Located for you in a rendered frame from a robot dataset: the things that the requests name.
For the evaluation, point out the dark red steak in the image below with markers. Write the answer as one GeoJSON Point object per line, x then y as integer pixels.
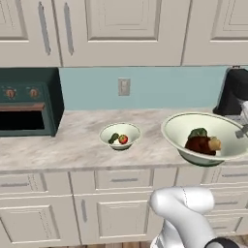
{"type": "Point", "coordinates": [197, 145]}

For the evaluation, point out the tan bread roll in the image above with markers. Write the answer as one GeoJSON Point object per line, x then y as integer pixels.
{"type": "Point", "coordinates": [215, 143]}

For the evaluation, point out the small white green-rimmed bowl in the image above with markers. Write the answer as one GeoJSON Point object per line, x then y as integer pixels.
{"type": "Point", "coordinates": [129, 129]}

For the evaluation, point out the red apple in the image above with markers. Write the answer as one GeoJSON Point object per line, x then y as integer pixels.
{"type": "Point", "coordinates": [123, 139]}

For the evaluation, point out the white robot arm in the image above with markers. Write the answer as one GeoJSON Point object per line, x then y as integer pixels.
{"type": "Point", "coordinates": [184, 213]}

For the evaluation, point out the beige base cupboard door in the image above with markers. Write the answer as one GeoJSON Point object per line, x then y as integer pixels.
{"type": "Point", "coordinates": [122, 219]}
{"type": "Point", "coordinates": [64, 219]}

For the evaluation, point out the large white green-rimmed bowl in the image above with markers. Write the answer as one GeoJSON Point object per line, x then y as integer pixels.
{"type": "Point", "coordinates": [180, 127]}

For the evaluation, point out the green broccoli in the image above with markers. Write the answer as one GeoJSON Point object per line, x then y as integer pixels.
{"type": "Point", "coordinates": [198, 133]}

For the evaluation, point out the dark green toaster oven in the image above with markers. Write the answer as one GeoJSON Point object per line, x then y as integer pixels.
{"type": "Point", "coordinates": [51, 100]}

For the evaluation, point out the black countertop appliance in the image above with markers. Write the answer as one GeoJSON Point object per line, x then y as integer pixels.
{"type": "Point", "coordinates": [231, 93]}

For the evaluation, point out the grey wall outlet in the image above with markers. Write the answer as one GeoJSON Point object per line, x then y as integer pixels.
{"type": "Point", "coordinates": [124, 86]}

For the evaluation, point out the wide beige wall cupboard door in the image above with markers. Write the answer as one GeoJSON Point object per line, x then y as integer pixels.
{"type": "Point", "coordinates": [129, 51]}

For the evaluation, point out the copper toaster oven knob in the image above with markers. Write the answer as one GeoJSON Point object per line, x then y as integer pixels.
{"type": "Point", "coordinates": [10, 93]}
{"type": "Point", "coordinates": [34, 93]}

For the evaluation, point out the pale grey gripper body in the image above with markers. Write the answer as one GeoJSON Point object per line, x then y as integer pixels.
{"type": "Point", "coordinates": [245, 113]}

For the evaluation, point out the narrow beige wall cupboard door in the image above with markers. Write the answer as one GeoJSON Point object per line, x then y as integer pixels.
{"type": "Point", "coordinates": [19, 51]}

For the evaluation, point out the green cucumber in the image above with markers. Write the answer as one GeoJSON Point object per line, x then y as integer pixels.
{"type": "Point", "coordinates": [113, 138]}

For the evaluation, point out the beige drawer front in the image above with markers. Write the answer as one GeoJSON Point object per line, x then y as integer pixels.
{"type": "Point", "coordinates": [48, 184]}
{"type": "Point", "coordinates": [226, 195]}
{"type": "Point", "coordinates": [87, 180]}
{"type": "Point", "coordinates": [193, 177]}
{"type": "Point", "coordinates": [235, 223]}

